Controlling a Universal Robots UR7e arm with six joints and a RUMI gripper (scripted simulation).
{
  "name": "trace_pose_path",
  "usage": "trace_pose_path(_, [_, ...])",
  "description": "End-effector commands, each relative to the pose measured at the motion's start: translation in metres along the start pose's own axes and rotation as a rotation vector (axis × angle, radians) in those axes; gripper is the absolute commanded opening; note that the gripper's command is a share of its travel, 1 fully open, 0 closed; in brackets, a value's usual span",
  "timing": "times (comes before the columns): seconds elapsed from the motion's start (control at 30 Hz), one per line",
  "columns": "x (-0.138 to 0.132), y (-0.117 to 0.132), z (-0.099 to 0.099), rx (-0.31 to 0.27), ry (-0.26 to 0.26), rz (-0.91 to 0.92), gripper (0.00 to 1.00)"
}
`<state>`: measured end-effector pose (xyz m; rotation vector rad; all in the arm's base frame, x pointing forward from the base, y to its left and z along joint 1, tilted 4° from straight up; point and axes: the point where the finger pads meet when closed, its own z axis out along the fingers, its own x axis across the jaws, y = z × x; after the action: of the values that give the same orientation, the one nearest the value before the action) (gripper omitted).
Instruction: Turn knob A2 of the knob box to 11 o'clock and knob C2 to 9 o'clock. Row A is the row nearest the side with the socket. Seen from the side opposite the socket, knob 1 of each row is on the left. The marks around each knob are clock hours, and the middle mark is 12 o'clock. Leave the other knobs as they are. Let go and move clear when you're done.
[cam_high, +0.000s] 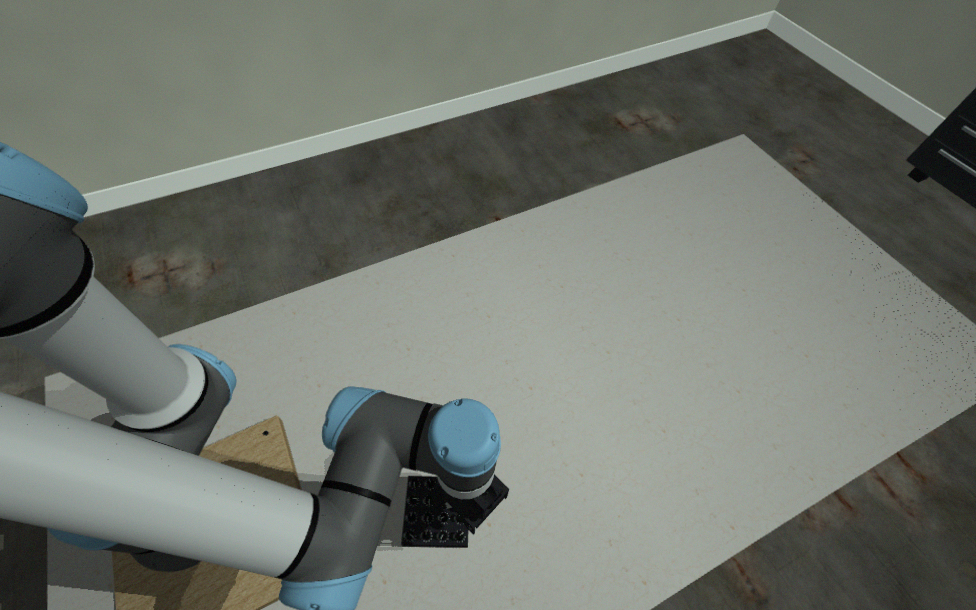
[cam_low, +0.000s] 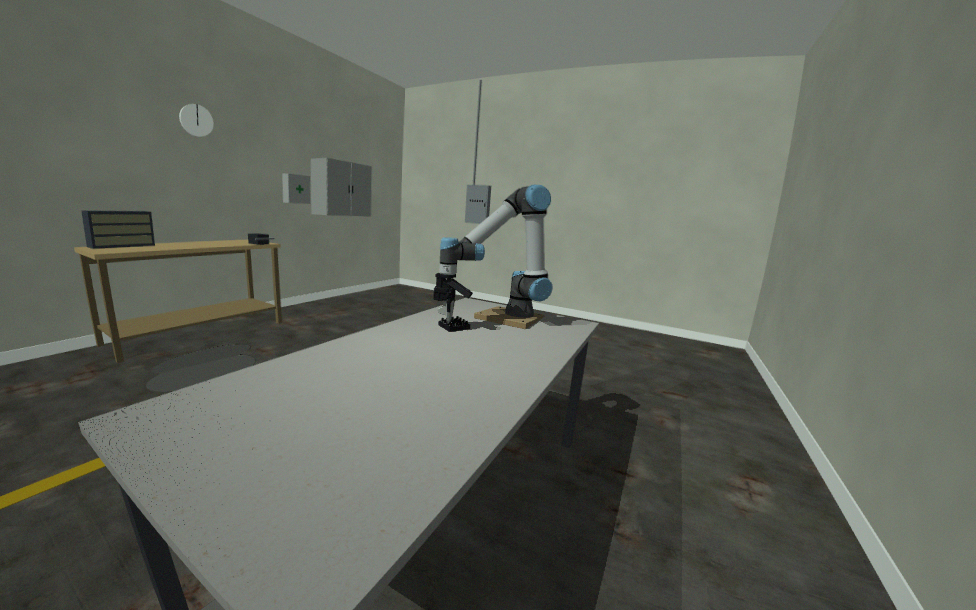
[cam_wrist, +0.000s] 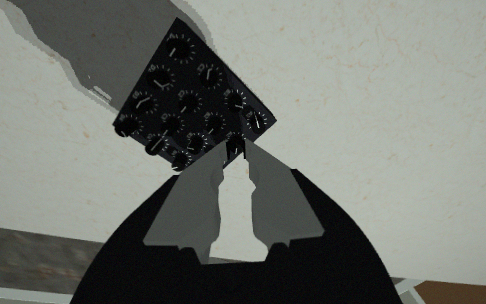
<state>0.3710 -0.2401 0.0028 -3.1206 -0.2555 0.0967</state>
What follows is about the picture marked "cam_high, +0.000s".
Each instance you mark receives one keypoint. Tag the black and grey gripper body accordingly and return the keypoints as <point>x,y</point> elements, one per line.
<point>475,508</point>

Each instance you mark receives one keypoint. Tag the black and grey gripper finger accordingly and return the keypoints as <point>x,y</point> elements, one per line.
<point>437,501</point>

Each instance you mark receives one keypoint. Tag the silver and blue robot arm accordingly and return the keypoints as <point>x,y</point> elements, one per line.
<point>75,476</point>

